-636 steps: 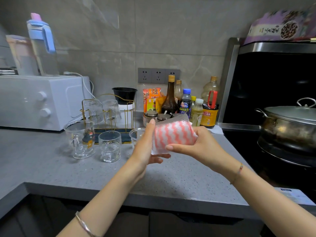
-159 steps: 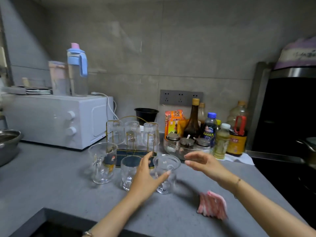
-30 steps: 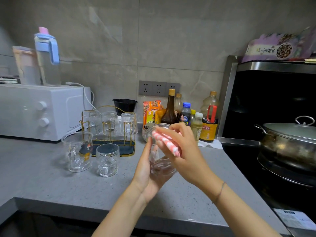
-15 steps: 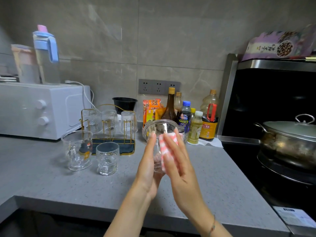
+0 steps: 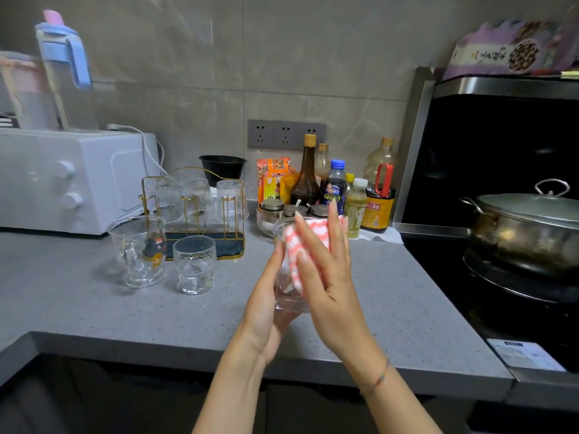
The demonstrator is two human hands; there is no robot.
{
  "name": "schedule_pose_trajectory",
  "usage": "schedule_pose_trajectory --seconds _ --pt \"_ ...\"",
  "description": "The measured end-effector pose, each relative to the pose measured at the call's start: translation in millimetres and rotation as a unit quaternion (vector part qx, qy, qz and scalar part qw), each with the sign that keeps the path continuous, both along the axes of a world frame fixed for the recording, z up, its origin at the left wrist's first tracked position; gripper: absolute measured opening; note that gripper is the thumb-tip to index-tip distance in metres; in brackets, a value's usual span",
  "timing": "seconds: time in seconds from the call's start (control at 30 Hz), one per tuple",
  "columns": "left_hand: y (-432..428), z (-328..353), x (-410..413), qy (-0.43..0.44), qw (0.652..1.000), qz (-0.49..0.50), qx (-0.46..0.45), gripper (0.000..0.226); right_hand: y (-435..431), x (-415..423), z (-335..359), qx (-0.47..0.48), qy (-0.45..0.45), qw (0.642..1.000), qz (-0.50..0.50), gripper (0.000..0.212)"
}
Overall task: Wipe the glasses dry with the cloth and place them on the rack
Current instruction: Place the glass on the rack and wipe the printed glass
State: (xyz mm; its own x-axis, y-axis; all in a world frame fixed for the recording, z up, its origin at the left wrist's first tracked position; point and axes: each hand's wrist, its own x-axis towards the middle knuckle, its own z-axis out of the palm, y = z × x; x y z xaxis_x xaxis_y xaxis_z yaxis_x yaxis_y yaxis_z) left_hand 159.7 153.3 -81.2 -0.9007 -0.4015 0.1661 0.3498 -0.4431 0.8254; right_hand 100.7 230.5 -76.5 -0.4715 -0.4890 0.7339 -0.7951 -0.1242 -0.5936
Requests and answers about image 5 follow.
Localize white label sticker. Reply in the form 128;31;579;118
487;338;567;373

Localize dark brown glass bottle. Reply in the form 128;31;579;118
290;134;322;206

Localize cartoon cat print glass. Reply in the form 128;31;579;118
271;216;326;313

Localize black plastic bowl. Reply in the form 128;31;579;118
198;155;247;188

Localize pink striped cloth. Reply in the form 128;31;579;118
282;219;344;297

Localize gold wire cup rack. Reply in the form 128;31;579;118
139;166;247;262

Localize clear jug blue lid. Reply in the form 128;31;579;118
35;10;100;131

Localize yellow liquid bottle white cap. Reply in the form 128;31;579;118
343;177;369;239

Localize white paper towel sheet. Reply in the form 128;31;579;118
350;226;404;245

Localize thin string bracelet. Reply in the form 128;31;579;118
361;358;391;397

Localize small ribbed clear glass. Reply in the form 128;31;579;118
216;179;250;222

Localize person's right hand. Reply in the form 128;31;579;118
294;201;391;394

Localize white microwave oven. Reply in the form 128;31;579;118
0;128;162;236

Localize embossed ribbed clear glass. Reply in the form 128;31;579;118
180;178;214;224

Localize steel pot lid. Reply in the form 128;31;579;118
475;178;579;229

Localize grey wall socket panel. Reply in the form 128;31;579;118
247;119;327;149

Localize person's left hand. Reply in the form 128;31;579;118
237;239;304;366

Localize person's right forearm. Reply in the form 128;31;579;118
357;361;444;434

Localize clear round condiment tray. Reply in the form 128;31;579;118
256;207;290;238

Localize large bottle red handle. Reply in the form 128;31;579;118
361;137;397;233

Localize orange seasoning packet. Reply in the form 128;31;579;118
256;157;293;204

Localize yellow seasoning pouch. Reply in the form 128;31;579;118
279;172;300;205

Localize penguin print glass mug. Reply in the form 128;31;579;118
107;215;168;289

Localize clear container pink lid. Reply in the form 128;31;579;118
0;51;60;131

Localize white power cable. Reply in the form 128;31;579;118
107;124;169;176

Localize stainless steel pot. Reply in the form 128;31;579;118
460;196;579;281

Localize short textured glass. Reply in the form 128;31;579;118
173;235;217;295

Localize dark bottle blue cap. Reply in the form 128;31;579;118
321;159;347;215

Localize purple food packet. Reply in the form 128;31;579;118
442;8;579;82

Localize clear bottle brown cap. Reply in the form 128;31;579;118
314;143;331;181

